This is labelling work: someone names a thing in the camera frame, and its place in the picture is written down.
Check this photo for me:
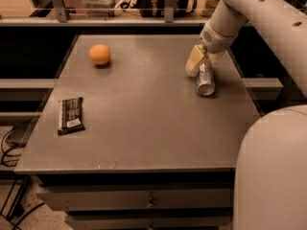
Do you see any silver redbull can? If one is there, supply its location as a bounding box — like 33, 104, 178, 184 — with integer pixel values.
197, 59, 215, 97

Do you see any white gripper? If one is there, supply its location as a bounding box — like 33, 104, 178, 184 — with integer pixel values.
185, 20, 239, 77

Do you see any metal shelf rail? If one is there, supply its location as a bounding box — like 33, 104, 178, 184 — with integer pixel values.
0, 0, 207, 27

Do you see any round drawer knob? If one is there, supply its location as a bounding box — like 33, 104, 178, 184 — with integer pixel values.
146, 201, 156, 209

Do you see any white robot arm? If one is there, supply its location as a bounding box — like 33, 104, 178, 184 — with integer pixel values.
185, 0, 307, 230

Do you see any dark backpack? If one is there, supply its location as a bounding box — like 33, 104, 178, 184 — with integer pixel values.
134, 0, 198, 17

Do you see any dark wrapped snack bar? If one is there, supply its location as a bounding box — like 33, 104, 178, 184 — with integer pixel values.
58, 97, 85, 136

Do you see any grey drawer cabinet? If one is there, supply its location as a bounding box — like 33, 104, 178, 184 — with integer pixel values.
16, 34, 258, 230

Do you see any black floor cables left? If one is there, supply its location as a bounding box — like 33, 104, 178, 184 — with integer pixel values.
0, 118, 46, 230

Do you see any orange fruit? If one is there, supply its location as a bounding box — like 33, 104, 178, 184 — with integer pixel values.
89, 44, 111, 65

